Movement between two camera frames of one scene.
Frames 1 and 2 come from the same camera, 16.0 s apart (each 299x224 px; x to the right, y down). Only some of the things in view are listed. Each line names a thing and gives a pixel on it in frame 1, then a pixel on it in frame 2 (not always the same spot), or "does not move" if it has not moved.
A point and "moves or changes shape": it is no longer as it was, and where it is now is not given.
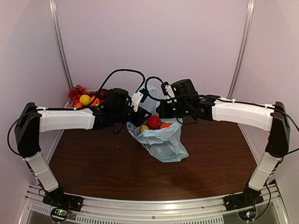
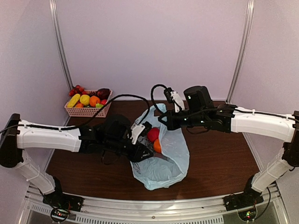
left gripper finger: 144,112 → 146,147
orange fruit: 165,125 → 157,146
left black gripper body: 120,115 → 113,144
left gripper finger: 141,122 → 147,155
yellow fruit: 144,127 moves or changes shape
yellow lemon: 84,99 does not move
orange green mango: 78,105 does not move
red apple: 154,122 → 153,134
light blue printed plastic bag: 166,144 moves or changes shape
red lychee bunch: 75,93 does not move
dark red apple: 103,94 does not move
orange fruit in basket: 95,102 does not move
